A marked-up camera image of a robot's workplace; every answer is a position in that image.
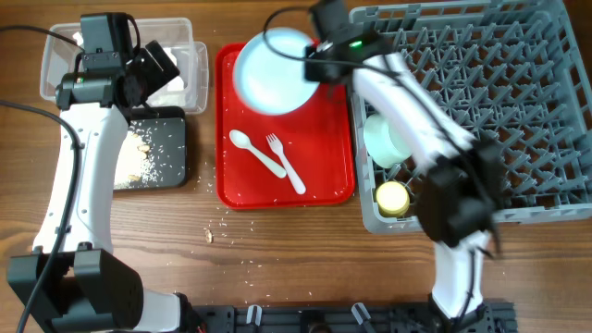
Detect white plastic fork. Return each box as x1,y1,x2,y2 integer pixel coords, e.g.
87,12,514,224
266,133,306,194

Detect light blue plate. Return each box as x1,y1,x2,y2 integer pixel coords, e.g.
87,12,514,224
232,28,319,116

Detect food scrap on table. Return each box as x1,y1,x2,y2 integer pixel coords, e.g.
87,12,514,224
205,229,214,243

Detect white napkin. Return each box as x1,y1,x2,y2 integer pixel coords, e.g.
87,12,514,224
154,47,191,107

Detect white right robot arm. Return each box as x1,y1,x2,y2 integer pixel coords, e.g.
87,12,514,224
295,1,503,332

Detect grey dishwasher rack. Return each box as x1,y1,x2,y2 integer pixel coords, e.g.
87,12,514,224
350,1,591,224

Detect white plastic spoon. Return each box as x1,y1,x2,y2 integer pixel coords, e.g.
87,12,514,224
229,129,287,179

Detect mint green bowl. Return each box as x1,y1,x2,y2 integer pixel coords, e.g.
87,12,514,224
364,114,412,168

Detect black waste tray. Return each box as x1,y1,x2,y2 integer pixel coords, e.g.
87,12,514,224
116,106,187,191

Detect clear plastic waste bin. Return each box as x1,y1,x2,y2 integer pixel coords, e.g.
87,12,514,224
39,18,209,114

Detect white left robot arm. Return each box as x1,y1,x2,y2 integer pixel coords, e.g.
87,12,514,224
7,12,199,332

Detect yellow plastic cup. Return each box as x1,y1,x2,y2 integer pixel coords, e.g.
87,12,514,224
376,181,411,217

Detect rice and food scraps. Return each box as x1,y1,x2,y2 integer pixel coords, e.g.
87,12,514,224
114,121,160,190

